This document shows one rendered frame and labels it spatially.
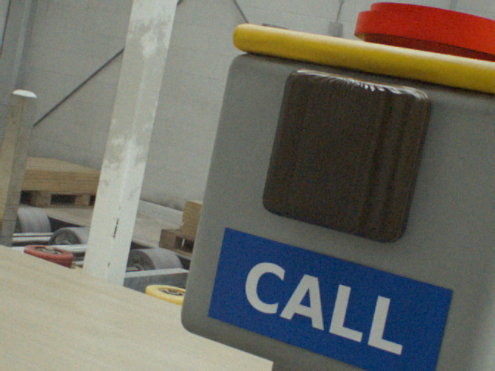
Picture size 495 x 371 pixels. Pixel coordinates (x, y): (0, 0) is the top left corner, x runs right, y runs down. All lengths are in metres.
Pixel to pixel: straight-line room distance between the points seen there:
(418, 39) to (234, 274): 0.06
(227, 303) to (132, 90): 1.26
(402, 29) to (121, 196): 1.27
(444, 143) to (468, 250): 0.02
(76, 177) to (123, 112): 7.21
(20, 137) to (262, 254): 1.59
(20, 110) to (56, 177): 6.69
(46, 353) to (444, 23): 0.89
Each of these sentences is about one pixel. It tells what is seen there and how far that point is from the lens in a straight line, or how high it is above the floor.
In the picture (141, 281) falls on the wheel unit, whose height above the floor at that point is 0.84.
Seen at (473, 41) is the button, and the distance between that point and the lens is 0.21.
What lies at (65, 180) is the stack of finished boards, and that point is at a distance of 8.58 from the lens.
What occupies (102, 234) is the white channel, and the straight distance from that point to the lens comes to 1.49.
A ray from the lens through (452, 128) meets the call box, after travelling 0.19.
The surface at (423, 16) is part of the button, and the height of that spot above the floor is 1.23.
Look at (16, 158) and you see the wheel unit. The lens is 1.79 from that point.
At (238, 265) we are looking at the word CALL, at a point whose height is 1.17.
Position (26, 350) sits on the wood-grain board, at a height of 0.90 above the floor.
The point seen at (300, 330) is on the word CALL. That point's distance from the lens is 0.20.
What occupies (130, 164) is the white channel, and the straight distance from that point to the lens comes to 1.47.
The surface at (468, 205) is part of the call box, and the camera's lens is 0.19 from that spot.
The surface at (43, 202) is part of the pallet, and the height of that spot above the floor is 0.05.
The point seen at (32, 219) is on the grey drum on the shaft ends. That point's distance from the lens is 2.33.
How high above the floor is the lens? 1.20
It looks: 5 degrees down
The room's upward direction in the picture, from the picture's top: 11 degrees clockwise
